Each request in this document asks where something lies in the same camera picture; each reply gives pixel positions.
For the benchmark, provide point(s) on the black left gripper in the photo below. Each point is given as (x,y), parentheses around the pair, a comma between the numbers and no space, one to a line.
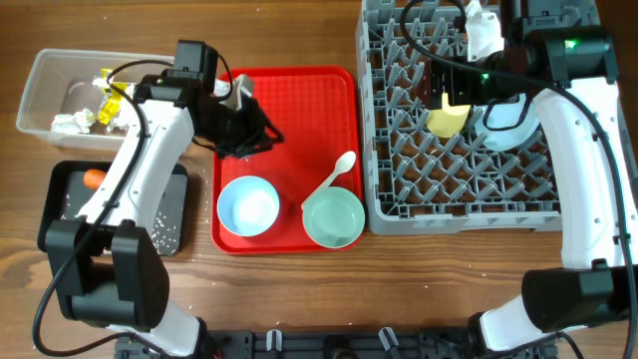
(247,128)

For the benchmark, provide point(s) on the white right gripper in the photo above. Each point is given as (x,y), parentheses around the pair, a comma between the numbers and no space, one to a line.
(456,84)

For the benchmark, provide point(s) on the yellow plastic cup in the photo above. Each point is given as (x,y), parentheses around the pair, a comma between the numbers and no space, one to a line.
(448,120)

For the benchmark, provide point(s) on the large light blue plate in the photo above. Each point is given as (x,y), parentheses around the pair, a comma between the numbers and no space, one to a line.
(501,136)

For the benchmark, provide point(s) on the light blue bowl with rice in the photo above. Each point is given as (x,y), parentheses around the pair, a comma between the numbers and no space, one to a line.
(248,206)

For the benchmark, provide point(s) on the green bowl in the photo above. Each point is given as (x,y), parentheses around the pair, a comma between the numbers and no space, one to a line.
(333,217)

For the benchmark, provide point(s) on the yellow snack wrapper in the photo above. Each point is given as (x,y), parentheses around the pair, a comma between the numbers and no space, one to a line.
(101,82)

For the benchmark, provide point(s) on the orange carrot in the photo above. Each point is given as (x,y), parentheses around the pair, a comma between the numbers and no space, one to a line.
(93,178)

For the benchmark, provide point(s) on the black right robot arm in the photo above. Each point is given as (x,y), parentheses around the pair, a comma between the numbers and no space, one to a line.
(559,60)

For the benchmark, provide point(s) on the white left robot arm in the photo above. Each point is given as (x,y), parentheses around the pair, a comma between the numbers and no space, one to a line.
(106,270)

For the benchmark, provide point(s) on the grey dishwasher rack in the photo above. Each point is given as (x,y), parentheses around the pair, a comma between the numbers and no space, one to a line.
(416,182)

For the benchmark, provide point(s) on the red serving tray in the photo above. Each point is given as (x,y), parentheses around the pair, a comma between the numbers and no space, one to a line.
(315,109)

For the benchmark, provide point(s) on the white plastic spoon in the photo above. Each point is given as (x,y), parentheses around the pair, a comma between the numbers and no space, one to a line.
(343,165)

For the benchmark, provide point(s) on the pile of white rice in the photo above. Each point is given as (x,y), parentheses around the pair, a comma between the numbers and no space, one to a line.
(167,225)

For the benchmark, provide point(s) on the black plastic tray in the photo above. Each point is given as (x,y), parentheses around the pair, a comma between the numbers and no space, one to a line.
(67,177)

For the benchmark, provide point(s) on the clear plastic bin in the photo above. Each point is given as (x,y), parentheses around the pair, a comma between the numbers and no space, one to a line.
(61,82)

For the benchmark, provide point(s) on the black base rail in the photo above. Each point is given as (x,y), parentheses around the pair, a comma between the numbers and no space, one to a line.
(445,343)

